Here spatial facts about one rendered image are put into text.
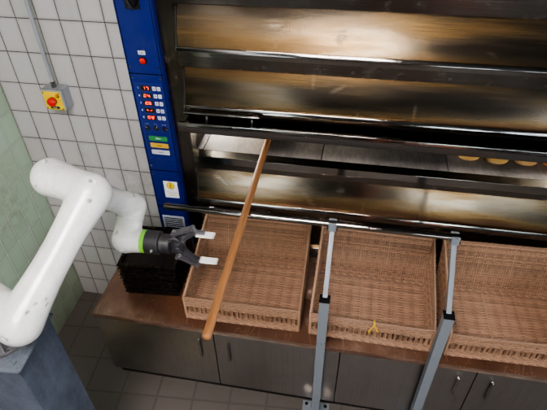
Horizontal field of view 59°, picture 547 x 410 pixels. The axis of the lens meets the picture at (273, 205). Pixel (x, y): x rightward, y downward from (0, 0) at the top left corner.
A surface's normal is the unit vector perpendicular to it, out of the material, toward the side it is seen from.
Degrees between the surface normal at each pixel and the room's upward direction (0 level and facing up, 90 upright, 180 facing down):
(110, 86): 90
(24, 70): 90
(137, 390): 0
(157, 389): 0
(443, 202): 70
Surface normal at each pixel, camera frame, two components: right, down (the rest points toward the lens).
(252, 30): -0.17, 0.33
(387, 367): -0.18, 0.63
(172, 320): -0.01, -0.77
